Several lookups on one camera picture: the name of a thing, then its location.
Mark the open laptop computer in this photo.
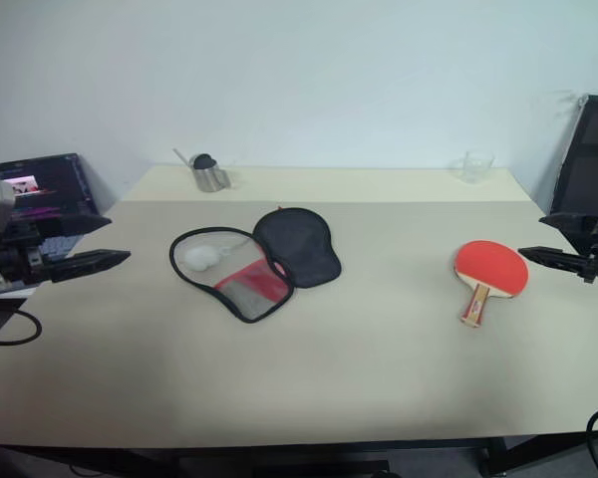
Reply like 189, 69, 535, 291
0, 152, 114, 300

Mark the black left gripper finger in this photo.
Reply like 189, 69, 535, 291
35, 213, 114, 246
45, 248, 133, 285

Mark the black chair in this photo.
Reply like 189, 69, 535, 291
547, 93, 598, 301

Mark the red black paddle case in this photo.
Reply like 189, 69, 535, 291
168, 205, 343, 326

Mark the white ball keychain charm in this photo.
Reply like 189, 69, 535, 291
184, 237, 253, 273

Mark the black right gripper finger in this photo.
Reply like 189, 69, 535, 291
516, 245, 592, 275
538, 211, 598, 239

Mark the clear glass cup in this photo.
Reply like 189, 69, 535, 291
449, 148, 496, 185

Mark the black table frame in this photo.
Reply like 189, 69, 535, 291
0, 430, 598, 478

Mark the red table tennis paddle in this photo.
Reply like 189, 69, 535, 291
451, 239, 530, 329

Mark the stainless steel cup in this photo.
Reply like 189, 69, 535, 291
191, 154, 233, 193

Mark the thin metal straw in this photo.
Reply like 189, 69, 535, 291
171, 146, 197, 170

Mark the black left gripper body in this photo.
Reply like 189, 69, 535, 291
0, 222, 52, 287

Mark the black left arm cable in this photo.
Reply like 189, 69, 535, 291
0, 305, 44, 348

